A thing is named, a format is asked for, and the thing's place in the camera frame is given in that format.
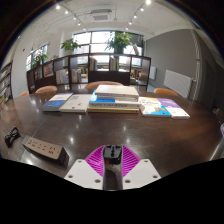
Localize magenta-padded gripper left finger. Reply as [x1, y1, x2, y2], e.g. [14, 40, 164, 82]
[64, 145, 114, 191]

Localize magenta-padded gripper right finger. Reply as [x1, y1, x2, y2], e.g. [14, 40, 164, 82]
[113, 145, 162, 191]

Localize small black charger block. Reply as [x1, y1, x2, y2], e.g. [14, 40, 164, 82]
[102, 144, 123, 166]

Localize black power strip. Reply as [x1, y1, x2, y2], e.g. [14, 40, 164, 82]
[22, 135, 70, 166]

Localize colourful picture book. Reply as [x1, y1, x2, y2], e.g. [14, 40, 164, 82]
[137, 96, 173, 118]

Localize cream book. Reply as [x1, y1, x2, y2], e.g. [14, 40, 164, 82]
[87, 105, 141, 114]

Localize purple and white book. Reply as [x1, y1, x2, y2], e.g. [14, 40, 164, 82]
[156, 97, 191, 120]

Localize bright blue book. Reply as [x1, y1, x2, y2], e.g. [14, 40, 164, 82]
[88, 89, 142, 108]

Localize blue-grey book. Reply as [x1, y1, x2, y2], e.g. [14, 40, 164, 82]
[41, 92, 74, 113]

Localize pale grey book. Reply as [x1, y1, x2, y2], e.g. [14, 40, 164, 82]
[94, 84, 140, 100]

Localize low dark divider shelf unit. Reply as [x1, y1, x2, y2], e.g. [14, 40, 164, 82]
[25, 53, 152, 95]

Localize tall dark bookshelf unit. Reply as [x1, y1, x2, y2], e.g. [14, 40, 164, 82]
[0, 61, 14, 110]

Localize potted green plant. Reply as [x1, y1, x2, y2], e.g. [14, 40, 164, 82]
[32, 53, 49, 68]
[105, 32, 134, 55]
[60, 39, 82, 56]

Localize ceiling air conditioner unit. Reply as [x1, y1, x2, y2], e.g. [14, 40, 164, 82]
[89, 9, 114, 23]

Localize ceiling track spotlights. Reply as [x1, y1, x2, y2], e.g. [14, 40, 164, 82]
[54, 0, 153, 28]

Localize coiled black power cable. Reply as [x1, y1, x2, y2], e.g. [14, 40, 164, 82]
[4, 126, 22, 149]

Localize white wall radiator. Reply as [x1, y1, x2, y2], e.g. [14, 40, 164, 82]
[163, 69, 195, 99]

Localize small white wall panel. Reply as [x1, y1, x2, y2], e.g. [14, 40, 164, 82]
[148, 65, 158, 81]

